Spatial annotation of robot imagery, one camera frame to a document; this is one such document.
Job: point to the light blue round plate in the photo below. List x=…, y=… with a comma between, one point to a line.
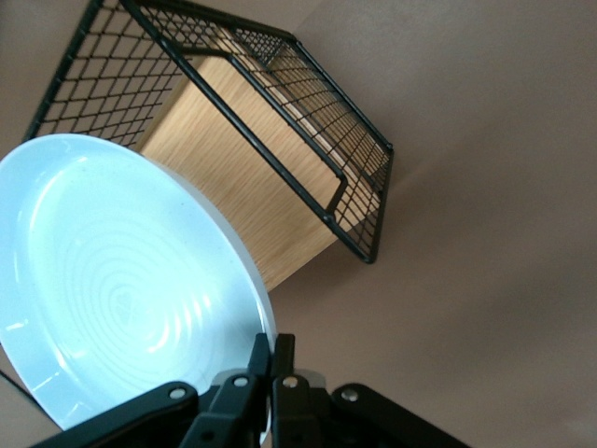
x=116, y=289

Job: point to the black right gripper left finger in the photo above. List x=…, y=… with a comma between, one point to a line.
x=233, y=406

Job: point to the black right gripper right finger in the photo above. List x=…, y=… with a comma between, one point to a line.
x=291, y=410

